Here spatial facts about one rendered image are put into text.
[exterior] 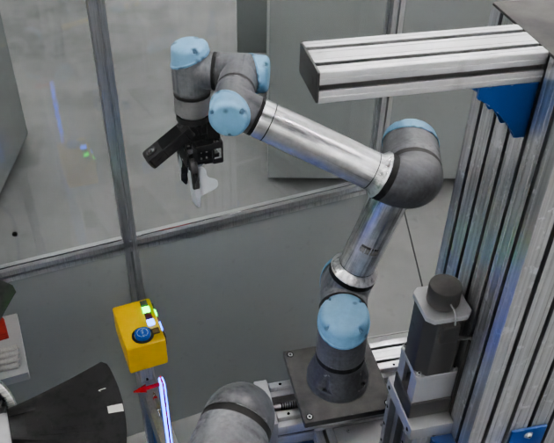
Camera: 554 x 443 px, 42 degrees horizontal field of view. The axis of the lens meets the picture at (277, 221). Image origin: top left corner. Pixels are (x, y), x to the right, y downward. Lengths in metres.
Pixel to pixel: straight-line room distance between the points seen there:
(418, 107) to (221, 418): 3.01
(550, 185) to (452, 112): 2.97
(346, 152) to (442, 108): 2.65
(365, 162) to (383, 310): 2.14
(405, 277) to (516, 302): 2.45
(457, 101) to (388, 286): 1.07
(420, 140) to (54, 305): 1.33
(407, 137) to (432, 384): 0.49
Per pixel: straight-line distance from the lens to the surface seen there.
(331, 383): 1.74
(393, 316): 3.44
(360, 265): 1.68
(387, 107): 2.36
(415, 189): 1.40
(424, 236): 3.90
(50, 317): 2.40
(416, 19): 3.73
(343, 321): 1.64
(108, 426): 1.62
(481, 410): 1.41
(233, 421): 1.13
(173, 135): 1.53
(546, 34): 1.09
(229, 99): 1.29
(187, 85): 1.45
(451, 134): 4.09
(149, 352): 1.88
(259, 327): 2.73
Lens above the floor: 2.45
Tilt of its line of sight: 39 degrees down
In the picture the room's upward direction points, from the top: 1 degrees clockwise
